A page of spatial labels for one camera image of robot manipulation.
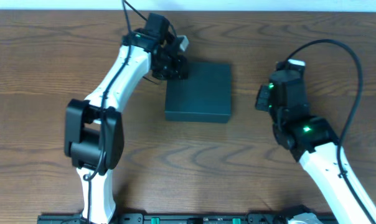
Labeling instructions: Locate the dark green box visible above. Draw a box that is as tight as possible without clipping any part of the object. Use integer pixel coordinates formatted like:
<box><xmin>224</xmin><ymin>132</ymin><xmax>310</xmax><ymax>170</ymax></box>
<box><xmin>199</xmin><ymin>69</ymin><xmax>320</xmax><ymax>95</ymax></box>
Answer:
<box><xmin>164</xmin><ymin>62</ymin><xmax>232</xmax><ymax>123</ymax></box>

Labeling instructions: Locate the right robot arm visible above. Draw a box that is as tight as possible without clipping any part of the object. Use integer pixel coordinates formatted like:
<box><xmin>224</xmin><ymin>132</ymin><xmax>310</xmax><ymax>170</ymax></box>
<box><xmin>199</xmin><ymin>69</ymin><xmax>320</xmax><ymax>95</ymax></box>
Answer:
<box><xmin>255</xmin><ymin>59</ymin><xmax>376</xmax><ymax>223</ymax></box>

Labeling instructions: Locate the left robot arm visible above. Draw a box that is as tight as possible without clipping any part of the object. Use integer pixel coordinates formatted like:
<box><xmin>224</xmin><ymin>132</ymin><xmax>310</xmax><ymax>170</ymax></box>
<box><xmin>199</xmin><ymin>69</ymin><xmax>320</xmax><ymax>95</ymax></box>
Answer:
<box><xmin>64</xmin><ymin>31</ymin><xmax>189</xmax><ymax>223</ymax></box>

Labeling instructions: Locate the black mounting rail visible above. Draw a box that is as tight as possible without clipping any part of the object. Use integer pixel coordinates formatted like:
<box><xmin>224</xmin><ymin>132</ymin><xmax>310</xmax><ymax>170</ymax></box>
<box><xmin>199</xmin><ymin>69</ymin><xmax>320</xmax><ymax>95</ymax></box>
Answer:
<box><xmin>37</xmin><ymin>212</ymin><xmax>338</xmax><ymax>224</ymax></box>

